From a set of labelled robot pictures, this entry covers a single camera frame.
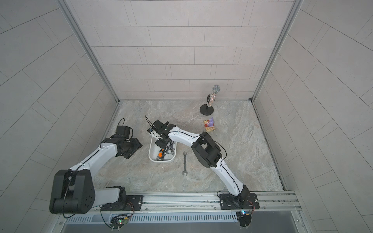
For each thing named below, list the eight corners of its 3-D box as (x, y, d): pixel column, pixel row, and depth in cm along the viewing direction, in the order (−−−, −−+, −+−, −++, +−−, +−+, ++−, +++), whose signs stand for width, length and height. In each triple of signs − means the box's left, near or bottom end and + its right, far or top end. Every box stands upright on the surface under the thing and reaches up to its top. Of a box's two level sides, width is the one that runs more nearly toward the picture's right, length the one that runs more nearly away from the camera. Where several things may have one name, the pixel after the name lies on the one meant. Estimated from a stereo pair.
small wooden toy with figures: (206, 132, 100) (207, 127, 95) (203, 122, 105) (204, 117, 101) (214, 131, 101) (215, 126, 96) (211, 121, 106) (212, 116, 101)
